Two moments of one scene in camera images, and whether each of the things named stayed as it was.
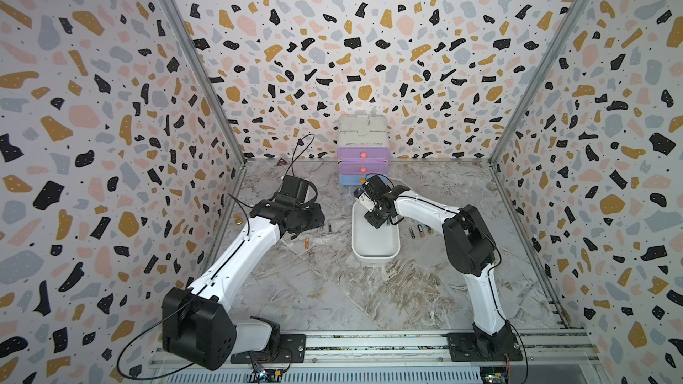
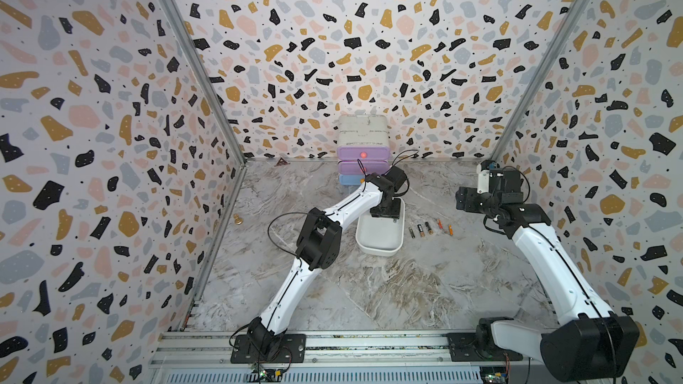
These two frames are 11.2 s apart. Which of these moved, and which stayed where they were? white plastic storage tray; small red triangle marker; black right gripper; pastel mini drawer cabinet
Moved: white plastic storage tray; black right gripper
Stayed: pastel mini drawer cabinet; small red triangle marker
